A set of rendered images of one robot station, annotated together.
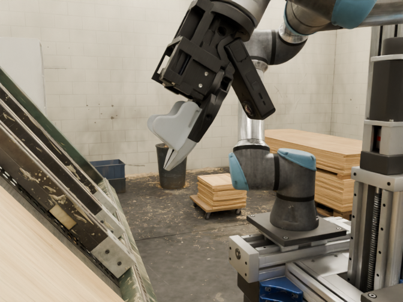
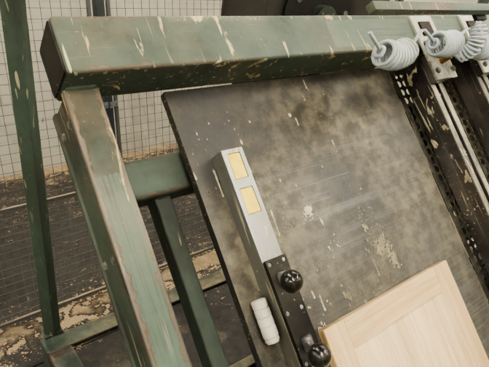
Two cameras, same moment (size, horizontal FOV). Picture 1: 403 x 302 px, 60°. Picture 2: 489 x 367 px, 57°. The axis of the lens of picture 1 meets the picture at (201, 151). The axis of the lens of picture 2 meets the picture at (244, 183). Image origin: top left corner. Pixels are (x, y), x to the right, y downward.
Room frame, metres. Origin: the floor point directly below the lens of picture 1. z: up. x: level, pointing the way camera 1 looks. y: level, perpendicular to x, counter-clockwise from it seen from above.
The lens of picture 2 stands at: (-0.07, -0.24, 1.93)
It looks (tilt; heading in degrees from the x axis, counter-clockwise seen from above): 23 degrees down; 71
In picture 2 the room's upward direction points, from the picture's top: 2 degrees clockwise
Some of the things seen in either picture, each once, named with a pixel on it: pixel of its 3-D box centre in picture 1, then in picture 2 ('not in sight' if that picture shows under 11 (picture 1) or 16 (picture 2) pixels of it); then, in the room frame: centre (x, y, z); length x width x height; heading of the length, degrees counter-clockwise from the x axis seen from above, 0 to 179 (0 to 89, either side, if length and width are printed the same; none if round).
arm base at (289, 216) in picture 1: (294, 207); not in sight; (1.06, -0.29, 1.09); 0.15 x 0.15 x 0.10
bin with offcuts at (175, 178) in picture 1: (172, 165); not in sight; (5.26, 0.45, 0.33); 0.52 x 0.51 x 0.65; 21
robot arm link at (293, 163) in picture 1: (294, 171); not in sight; (1.06, -0.29, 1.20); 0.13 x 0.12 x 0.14; 87
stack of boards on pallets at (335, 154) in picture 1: (309, 165); not in sight; (4.98, -1.58, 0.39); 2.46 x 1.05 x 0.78; 21
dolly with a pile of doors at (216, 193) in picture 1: (216, 194); not in sight; (4.12, -0.19, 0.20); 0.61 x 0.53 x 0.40; 21
